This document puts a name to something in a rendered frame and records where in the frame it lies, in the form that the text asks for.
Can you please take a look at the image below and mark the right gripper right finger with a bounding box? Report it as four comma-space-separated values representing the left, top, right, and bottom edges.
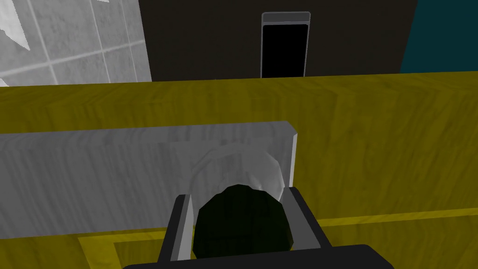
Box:
281, 186, 333, 250

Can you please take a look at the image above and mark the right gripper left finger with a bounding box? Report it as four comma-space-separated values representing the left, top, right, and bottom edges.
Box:
158, 193, 198, 262

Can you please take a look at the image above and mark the black and grey round knob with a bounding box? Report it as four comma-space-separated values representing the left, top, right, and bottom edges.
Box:
190, 143, 295, 261

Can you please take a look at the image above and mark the grey wooden slab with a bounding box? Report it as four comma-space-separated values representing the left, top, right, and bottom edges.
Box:
0, 120, 299, 240

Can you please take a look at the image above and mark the black grey-framed window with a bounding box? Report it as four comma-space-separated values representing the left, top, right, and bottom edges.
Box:
260, 11, 311, 79

